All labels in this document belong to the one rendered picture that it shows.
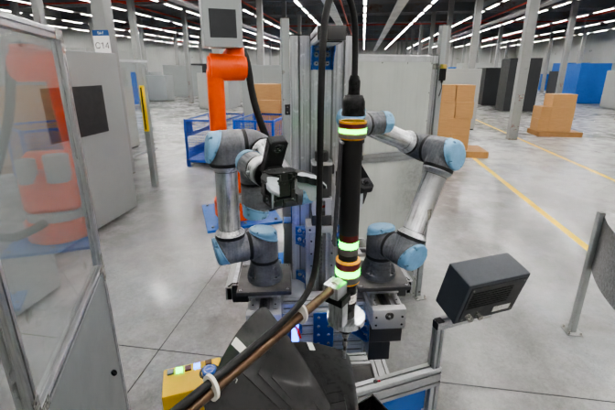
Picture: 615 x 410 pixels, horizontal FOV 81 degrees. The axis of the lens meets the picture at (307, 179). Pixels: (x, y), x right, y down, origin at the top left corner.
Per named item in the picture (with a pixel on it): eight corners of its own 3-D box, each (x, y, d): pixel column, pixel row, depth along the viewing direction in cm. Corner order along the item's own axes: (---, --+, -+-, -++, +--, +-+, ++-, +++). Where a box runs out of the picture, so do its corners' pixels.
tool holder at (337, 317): (347, 345, 61) (349, 294, 58) (312, 328, 65) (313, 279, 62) (372, 317, 68) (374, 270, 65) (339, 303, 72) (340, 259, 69)
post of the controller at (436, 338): (433, 370, 131) (438, 323, 125) (427, 363, 133) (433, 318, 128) (439, 367, 132) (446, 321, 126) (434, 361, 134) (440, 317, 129)
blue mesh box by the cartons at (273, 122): (233, 167, 736) (231, 119, 707) (254, 154, 854) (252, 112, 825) (275, 170, 719) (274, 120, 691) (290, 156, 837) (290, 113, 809)
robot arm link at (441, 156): (393, 260, 154) (441, 139, 152) (422, 276, 142) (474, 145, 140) (375, 256, 147) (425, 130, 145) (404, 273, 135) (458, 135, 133)
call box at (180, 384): (166, 428, 98) (161, 397, 95) (167, 397, 107) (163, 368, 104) (226, 411, 103) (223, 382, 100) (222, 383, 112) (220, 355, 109)
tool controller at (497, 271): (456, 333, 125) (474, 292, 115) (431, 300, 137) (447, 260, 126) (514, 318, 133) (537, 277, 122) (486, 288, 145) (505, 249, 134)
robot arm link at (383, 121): (374, 108, 127) (350, 110, 122) (398, 111, 118) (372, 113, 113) (372, 130, 130) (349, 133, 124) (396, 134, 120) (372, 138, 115)
